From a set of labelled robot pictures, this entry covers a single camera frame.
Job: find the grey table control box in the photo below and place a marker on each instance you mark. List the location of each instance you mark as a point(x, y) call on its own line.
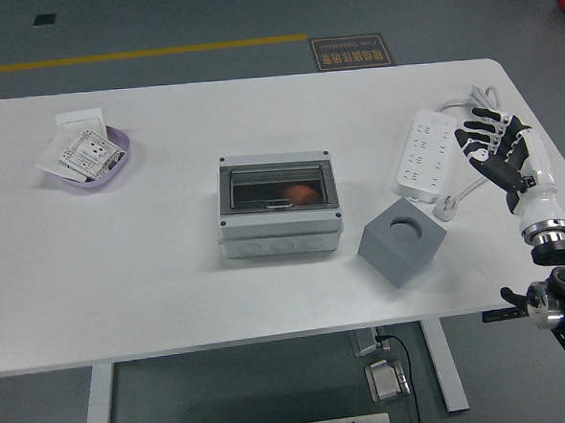
point(362, 343)

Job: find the plain white switch plate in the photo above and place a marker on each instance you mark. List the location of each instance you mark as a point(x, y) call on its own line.
point(80, 120)

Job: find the wall socket with printed wrap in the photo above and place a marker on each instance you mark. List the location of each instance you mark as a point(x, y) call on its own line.
point(92, 153)

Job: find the brown floor sign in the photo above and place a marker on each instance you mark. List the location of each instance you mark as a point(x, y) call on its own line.
point(349, 51)

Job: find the grey cube with round hole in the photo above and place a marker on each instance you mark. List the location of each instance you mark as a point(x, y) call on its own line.
point(396, 262)

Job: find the metal floor box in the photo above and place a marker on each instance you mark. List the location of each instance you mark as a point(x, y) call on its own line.
point(384, 380)

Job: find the white power strip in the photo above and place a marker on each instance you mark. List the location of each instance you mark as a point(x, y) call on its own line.
point(423, 164)

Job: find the orange cylinder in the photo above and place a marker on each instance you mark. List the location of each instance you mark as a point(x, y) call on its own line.
point(300, 193)

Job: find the black floor outlet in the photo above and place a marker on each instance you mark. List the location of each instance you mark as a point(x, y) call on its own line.
point(44, 19)

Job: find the yellow floor tape line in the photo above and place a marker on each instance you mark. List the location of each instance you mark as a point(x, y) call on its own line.
point(157, 51)

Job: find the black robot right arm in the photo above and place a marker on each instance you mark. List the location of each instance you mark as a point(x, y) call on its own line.
point(561, 252)

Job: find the purple tray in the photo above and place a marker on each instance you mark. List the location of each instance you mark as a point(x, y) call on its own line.
point(119, 137)

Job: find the white flat card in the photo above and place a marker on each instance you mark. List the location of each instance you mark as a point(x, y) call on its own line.
point(51, 161)

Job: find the grey enclosure box with lid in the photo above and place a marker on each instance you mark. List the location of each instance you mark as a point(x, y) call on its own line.
point(279, 231)

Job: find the white table leg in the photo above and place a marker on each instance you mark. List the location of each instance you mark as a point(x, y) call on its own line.
point(445, 364)
point(100, 405)

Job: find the black table height controller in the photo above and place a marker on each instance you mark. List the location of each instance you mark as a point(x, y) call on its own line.
point(497, 314)

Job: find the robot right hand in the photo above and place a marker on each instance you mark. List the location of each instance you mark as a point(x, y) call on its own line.
point(532, 172)

